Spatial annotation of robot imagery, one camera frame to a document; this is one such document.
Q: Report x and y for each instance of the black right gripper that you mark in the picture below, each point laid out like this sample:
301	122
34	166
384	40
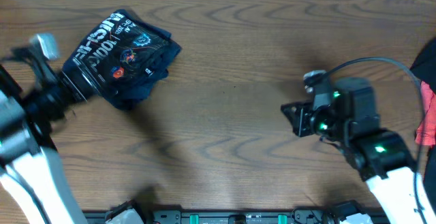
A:
300	120

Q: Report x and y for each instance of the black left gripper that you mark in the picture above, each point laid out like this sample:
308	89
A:
72	86

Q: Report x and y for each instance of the black orange patterned sports jersey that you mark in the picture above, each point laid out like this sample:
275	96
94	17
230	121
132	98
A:
118	52

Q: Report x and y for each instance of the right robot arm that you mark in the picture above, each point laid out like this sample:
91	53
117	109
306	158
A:
345	114

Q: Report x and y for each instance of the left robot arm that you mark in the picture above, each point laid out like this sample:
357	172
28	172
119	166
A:
31	168

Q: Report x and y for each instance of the folded dark blue garment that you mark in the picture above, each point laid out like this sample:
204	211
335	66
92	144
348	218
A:
128	98

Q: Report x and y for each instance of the red cloth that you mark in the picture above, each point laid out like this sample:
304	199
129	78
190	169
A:
425	133

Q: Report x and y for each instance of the black fabric at right edge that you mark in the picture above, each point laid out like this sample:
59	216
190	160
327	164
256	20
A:
424	69

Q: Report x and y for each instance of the black aluminium mounting rail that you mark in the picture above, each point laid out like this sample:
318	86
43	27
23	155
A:
133	212

